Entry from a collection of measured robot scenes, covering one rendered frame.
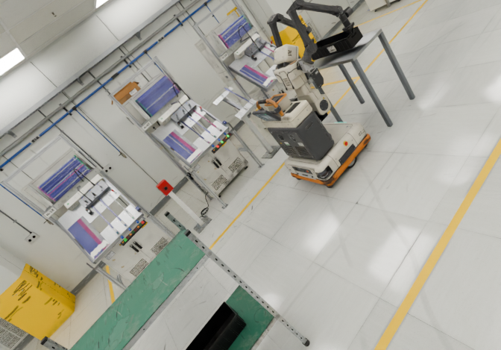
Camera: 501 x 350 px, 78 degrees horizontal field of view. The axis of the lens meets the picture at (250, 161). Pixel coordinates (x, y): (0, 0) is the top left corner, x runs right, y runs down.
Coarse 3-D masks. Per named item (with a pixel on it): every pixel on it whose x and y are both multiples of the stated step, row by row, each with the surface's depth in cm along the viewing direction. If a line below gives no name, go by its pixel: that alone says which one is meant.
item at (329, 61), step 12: (372, 36) 280; (384, 36) 284; (360, 48) 276; (384, 48) 290; (324, 60) 315; (336, 60) 291; (348, 60) 275; (396, 60) 294; (360, 72) 276; (396, 72) 301; (408, 84) 305; (360, 96) 366; (372, 96) 287; (384, 108) 293; (336, 120) 359; (384, 120) 300
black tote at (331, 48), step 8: (344, 32) 291; (352, 32) 275; (360, 32) 279; (320, 40) 323; (328, 40) 314; (336, 40) 307; (344, 40) 276; (352, 40) 276; (320, 48) 306; (328, 48) 298; (336, 48) 290; (344, 48) 283; (352, 48) 277; (312, 56) 323; (320, 56) 315
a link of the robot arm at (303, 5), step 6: (300, 0) 255; (300, 6) 260; (306, 6) 259; (312, 6) 260; (318, 6) 261; (324, 6) 263; (330, 6) 263; (336, 6) 264; (324, 12) 266; (330, 12) 265; (336, 12) 264
